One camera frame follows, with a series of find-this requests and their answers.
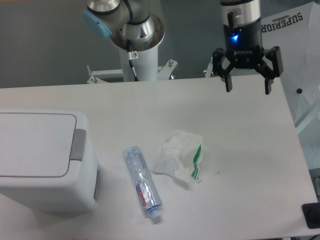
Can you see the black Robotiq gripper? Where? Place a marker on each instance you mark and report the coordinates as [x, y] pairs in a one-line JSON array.
[[244, 50]]

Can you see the white push-lid trash can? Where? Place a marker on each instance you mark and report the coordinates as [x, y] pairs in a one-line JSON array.
[[47, 160]]

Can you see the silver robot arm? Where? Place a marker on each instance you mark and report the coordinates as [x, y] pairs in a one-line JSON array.
[[137, 33]]

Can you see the white Superior umbrella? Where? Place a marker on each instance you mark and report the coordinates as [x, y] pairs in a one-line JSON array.
[[297, 32]]

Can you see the clear plastic bag green stripe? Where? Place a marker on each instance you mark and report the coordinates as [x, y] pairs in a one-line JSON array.
[[179, 156]]

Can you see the clear plastic water bottle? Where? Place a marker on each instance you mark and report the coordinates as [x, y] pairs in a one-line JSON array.
[[145, 188]]

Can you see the black device at table edge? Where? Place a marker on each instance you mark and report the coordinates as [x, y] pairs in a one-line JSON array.
[[311, 212]]

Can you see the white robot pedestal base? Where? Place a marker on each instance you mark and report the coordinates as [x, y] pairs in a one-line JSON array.
[[135, 65]]

